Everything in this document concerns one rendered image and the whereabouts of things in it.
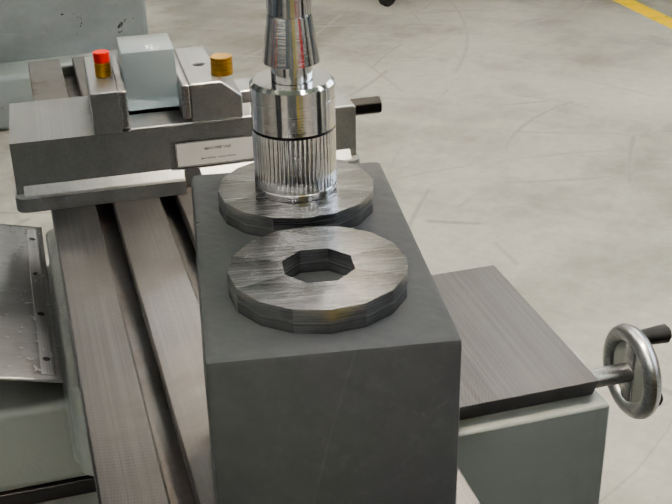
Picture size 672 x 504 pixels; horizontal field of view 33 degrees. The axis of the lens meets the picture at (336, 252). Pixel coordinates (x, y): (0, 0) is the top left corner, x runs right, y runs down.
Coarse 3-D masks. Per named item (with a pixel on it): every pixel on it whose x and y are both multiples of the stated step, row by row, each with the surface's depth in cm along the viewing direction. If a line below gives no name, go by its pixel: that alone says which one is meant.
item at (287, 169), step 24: (264, 120) 61; (288, 120) 60; (312, 120) 61; (264, 144) 62; (288, 144) 61; (312, 144) 61; (264, 168) 62; (288, 168) 62; (312, 168) 62; (336, 168) 64; (264, 192) 63; (288, 192) 62; (312, 192) 62
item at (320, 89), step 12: (264, 72) 63; (324, 72) 62; (252, 84) 61; (264, 84) 61; (276, 84) 61; (288, 84) 61; (300, 84) 61; (312, 84) 61; (324, 84) 61; (252, 96) 61; (264, 96) 60; (276, 96) 60; (288, 96) 60; (300, 96) 60; (312, 96) 60; (324, 96) 60; (276, 108) 60; (288, 108) 60; (300, 108) 60
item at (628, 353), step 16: (608, 336) 139; (624, 336) 135; (640, 336) 133; (656, 336) 134; (608, 352) 140; (624, 352) 137; (640, 352) 132; (592, 368) 135; (608, 368) 135; (624, 368) 135; (640, 368) 134; (656, 368) 131; (608, 384) 135; (624, 384) 137; (640, 384) 134; (656, 384) 131; (624, 400) 138; (640, 400) 133; (656, 400) 132; (640, 416) 134
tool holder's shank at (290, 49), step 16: (272, 0) 59; (288, 0) 58; (304, 0) 59; (272, 16) 59; (288, 16) 59; (304, 16) 59; (272, 32) 59; (288, 32) 59; (304, 32) 59; (272, 48) 60; (288, 48) 59; (304, 48) 60; (272, 64) 60; (288, 64) 60; (304, 64) 60; (288, 80) 60; (304, 80) 61
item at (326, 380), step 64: (192, 192) 68; (256, 192) 64; (384, 192) 67; (256, 256) 57; (320, 256) 58; (384, 256) 56; (256, 320) 53; (320, 320) 52; (384, 320) 53; (448, 320) 53; (256, 384) 51; (320, 384) 52; (384, 384) 52; (448, 384) 53; (256, 448) 53; (320, 448) 53; (384, 448) 54; (448, 448) 54
